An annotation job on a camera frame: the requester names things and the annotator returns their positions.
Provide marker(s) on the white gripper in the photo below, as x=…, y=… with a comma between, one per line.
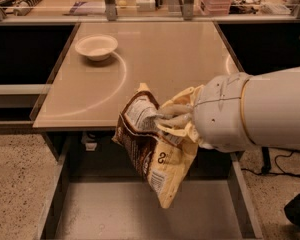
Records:
x=220, y=112

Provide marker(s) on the brown chip bag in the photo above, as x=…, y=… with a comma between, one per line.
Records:
x=161, y=155

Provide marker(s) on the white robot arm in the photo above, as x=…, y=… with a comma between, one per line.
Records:
x=271, y=109

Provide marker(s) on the open grey metal drawer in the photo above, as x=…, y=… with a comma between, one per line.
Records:
x=99, y=196

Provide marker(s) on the white paper bowl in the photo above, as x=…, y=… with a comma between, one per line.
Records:
x=96, y=47

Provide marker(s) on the white tissue box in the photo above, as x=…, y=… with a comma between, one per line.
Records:
x=145, y=5

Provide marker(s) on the small yellow ball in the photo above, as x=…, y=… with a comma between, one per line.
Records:
x=122, y=3

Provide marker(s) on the purple and white booklet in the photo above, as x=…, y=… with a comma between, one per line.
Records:
x=87, y=8

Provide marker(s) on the black coiled tool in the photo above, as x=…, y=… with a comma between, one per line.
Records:
x=24, y=7

